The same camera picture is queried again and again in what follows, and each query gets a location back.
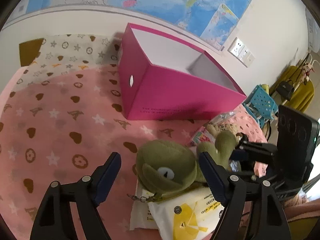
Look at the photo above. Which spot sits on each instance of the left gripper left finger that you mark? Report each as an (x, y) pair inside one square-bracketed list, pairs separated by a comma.
[(54, 217)]

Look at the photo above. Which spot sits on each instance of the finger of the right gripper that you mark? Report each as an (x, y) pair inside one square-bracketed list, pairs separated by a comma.
[(252, 149), (251, 156)]

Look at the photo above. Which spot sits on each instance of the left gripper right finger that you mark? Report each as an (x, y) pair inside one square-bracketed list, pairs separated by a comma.
[(267, 219)]

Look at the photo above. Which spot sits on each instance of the beige teddy bear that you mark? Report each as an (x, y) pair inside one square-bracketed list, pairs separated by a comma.
[(215, 129)]

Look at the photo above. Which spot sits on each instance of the floral pink tissue pack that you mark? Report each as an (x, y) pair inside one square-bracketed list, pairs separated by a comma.
[(200, 136)]

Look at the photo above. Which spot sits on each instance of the white yellow wet wipes pack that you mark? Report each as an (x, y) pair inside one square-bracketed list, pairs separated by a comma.
[(193, 215)]

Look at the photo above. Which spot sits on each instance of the green plush turtle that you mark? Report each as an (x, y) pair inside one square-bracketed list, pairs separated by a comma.
[(167, 169)]

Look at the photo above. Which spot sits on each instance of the pink sleeved right forearm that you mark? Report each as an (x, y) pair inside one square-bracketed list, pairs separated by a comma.
[(303, 217)]

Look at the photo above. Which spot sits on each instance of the yellow hanging garment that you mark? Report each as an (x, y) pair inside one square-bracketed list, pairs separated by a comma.
[(303, 95)]

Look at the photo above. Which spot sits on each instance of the blue perforated plastic basket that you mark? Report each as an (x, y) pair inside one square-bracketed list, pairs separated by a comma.
[(261, 106)]

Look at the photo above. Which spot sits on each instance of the black handbag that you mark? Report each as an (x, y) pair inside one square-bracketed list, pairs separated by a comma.
[(286, 89)]

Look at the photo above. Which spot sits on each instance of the pink cardboard box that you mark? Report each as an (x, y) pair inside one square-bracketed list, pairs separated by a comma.
[(163, 77)]

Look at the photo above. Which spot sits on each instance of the pink patterned blanket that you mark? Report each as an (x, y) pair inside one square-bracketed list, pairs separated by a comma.
[(62, 116)]

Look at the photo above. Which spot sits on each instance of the brown pillow corner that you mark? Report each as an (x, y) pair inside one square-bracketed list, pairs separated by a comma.
[(29, 51)]

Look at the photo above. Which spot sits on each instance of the white wall socket panel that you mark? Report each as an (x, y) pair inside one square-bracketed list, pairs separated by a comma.
[(241, 52)]

